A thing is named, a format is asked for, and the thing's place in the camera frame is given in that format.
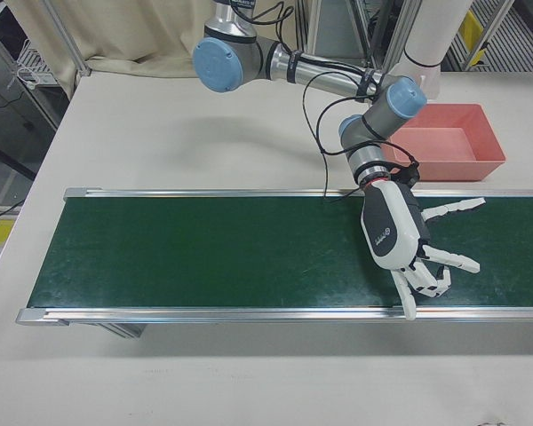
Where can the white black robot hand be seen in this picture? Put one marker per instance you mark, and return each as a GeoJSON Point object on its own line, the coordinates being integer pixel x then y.
{"type": "Point", "coordinates": [386, 231]}

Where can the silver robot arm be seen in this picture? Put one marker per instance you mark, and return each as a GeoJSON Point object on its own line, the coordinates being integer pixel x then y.
{"type": "Point", "coordinates": [320, 75]}

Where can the pink plastic box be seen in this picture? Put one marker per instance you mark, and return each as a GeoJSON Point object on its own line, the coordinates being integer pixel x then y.
{"type": "Point", "coordinates": [448, 168]}

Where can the green conveyor belt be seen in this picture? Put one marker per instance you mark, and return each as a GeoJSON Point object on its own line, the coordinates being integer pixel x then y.
{"type": "Point", "coordinates": [204, 314]}
{"type": "Point", "coordinates": [204, 253]}

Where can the yellow plastic piece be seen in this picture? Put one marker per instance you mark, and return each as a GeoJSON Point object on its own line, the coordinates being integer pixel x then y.
{"type": "Point", "coordinates": [480, 55]}
{"type": "Point", "coordinates": [471, 21]}

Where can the white column stand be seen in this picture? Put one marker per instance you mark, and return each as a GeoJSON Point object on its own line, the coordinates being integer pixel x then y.
{"type": "Point", "coordinates": [431, 35]}

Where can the aluminium profile rack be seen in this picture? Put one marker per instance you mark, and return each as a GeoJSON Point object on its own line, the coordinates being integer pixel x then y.
{"type": "Point", "coordinates": [309, 35]}

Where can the beige curtain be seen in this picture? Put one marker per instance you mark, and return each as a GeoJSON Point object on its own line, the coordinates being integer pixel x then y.
{"type": "Point", "coordinates": [137, 35]}

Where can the yellow flat object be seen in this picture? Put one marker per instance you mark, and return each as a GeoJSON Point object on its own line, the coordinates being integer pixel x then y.
{"type": "Point", "coordinates": [0, 233]}

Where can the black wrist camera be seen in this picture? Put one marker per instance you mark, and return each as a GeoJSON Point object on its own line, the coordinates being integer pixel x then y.
{"type": "Point", "coordinates": [409, 174]}

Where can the slanted aluminium frame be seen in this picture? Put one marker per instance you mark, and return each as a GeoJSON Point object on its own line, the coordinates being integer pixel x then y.
{"type": "Point", "coordinates": [493, 26]}

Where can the aluminium frame post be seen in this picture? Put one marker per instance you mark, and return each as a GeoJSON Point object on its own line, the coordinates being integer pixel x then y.
{"type": "Point", "coordinates": [69, 40]}

